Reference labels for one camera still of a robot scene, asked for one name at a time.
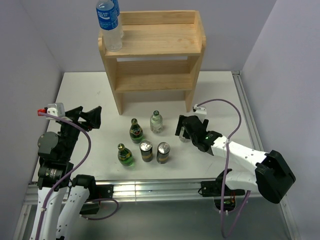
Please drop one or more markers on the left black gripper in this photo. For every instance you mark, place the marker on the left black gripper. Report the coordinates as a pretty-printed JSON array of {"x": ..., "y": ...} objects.
[{"x": 93, "y": 117}]

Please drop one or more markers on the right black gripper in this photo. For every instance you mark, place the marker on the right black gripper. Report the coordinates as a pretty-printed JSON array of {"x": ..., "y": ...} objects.
[{"x": 179, "y": 125}]

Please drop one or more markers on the clear glass bottle green cap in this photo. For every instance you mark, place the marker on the clear glass bottle green cap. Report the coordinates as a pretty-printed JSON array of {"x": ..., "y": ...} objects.
[{"x": 182, "y": 135}]

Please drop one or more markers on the black can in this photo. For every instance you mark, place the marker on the black can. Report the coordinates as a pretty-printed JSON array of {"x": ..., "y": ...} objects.
[
  {"x": 146, "y": 150},
  {"x": 163, "y": 151}
]

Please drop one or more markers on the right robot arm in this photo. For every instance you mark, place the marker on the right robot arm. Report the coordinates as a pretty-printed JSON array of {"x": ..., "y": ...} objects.
[{"x": 266, "y": 172}]

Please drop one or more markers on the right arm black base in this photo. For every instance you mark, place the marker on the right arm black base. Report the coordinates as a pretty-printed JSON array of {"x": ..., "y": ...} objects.
[{"x": 213, "y": 188}]

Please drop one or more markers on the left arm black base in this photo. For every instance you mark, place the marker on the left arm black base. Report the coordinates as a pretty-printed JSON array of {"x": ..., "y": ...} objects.
[{"x": 100, "y": 197}]

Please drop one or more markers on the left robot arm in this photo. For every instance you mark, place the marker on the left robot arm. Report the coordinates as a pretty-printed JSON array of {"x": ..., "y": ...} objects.
[{"x": 60, "y": 198}]

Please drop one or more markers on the wooden two-tier shelf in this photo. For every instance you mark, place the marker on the wooden two-tier shelf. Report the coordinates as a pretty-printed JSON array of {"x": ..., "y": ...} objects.
[{"x": 161, "y": 50}]

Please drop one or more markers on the clear glass bottle on table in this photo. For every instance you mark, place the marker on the clear glass bottle on table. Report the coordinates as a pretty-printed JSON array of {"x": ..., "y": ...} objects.
[{"x": 156, "y": 122}]

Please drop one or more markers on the green glass bottle rear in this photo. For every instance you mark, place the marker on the green glass bottle rear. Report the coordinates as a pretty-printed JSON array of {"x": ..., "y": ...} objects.
[{"x": 136, "y": 132}]

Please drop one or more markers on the green glass bottle front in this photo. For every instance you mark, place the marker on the green glass bottle front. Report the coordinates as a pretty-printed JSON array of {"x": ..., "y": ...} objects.
[{"x": 124, "y": 155}]

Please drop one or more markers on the front Pocari Sweat water bottle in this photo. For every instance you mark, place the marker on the front Pocari Sweat water bottle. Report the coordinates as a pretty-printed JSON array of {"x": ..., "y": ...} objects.
[{"x": 109, "y": 24}]

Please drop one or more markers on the pocari sweat water bottle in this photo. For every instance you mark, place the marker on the pocari sweat water bottle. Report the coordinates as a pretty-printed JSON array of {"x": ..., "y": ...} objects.
[
  {"x": 117, "y": 9},
  {"x": 109, "y": 24}
]

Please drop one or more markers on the rear Pocari Sweat water bottle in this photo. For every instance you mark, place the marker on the rear Pocari Sweat water bottle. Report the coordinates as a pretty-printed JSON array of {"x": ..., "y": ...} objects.
[{"x": 117, "y": 9}]

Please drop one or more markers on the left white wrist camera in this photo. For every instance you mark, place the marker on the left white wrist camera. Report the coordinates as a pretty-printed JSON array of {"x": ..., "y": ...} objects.
[{"x": 54, "y": 109}]

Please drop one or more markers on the aluminium frame right rail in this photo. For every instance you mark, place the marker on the aluminium frame right rail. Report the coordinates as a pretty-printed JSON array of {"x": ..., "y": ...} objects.
[{"x": 247, "y": 112}]

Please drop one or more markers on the aluminium frame rail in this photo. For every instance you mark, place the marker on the aluminium frame rail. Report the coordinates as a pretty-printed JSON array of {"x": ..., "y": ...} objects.
[
  {"x": 152, "y": 190},
  {"x": 247, "y": 112}
]

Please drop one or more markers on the aluminium frame front rail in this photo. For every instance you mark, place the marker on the aluminium frame front rail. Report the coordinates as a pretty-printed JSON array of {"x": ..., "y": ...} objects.
[{"x": 152, "y": 190}]

